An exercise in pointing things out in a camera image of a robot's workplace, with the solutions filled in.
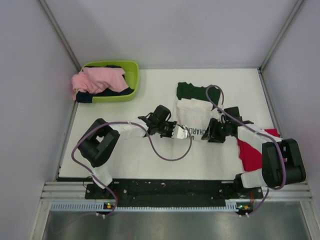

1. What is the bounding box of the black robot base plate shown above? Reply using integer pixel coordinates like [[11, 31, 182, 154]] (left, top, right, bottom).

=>
[[84, 177, 253, 207]]

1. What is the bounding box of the lime green plastic basin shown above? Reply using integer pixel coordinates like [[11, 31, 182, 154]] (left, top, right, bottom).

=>
[[71, 60, 140, 104]]

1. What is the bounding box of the white and green t-shirt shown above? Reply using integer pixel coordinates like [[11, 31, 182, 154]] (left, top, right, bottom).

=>
[[172, 82, 224, 143]]

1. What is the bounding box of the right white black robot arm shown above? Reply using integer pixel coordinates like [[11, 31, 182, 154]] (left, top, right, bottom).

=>
[[201, 107, 306, 198]]

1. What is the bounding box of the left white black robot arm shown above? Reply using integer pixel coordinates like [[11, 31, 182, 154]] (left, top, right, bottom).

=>
[[77, 105, 188, 199]]

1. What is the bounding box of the grey slotted cable duct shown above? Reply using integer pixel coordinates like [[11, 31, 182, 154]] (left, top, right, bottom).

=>
[[49, 200, 253, 213]]

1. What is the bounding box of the folded red t-shirt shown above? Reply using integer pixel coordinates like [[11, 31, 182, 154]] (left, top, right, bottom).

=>
[[236, 128, 282, 173]]

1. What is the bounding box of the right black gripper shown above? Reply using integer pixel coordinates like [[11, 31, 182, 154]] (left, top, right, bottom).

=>
[[201, 118, 231, 144]]

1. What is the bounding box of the navy blue t-shirt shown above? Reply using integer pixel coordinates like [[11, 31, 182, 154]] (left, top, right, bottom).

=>
[[75, 65, 134, 103]]

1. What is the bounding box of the pink t-shirt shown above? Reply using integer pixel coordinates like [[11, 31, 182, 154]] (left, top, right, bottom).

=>
[[71, 67, 129, 100]]

